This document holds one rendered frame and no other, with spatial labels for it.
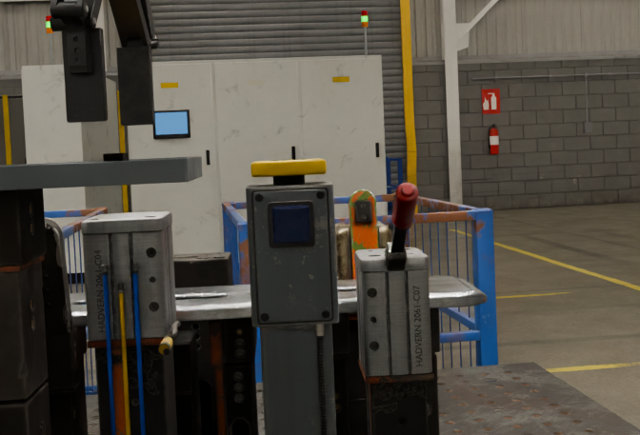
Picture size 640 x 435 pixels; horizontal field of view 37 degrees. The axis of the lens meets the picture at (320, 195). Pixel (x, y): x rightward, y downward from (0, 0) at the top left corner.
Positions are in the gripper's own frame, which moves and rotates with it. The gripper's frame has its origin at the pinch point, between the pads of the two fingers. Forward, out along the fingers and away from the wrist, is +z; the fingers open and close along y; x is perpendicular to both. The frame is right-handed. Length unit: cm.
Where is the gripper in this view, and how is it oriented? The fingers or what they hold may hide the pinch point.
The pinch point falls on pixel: (113, 109)
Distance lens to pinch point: 81.6
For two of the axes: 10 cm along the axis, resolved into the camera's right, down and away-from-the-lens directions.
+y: 0.9, -0.5, 9.9
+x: -9.9, 0.4, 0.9
